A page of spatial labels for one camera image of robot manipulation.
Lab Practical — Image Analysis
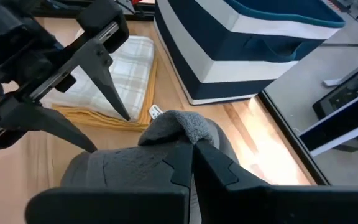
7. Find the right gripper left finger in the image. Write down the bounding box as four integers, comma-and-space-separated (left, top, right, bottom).
25, 142, 195, 224

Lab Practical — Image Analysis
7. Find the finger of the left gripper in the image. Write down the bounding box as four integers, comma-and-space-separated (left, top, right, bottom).
63, 40, 132, 122
0, 96, 98, 154

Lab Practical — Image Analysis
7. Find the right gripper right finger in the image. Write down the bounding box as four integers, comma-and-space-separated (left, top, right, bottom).
195, 139, 358, 224

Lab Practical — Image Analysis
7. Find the white towel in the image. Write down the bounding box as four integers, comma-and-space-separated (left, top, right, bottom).
40, 35, 155, 122

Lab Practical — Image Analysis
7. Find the tan waffle towel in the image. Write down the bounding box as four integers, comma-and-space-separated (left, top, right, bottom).
52, 55, 164, 132

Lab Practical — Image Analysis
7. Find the grey towel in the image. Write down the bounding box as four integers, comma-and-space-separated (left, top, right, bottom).
59, 109, 241, 224

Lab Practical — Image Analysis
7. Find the white black tower fan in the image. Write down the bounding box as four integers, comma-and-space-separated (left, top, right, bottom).
299, 84, 358, 158

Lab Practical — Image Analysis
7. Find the navy white striped fabric bin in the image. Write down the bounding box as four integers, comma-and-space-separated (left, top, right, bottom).
153, 0, 346, 106

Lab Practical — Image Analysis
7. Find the black equipment box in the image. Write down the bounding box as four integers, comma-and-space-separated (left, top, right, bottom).
311, 67, 358, 121

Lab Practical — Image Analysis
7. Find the black table frame rail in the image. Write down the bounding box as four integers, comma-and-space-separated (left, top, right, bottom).
257, 90, 329, 187

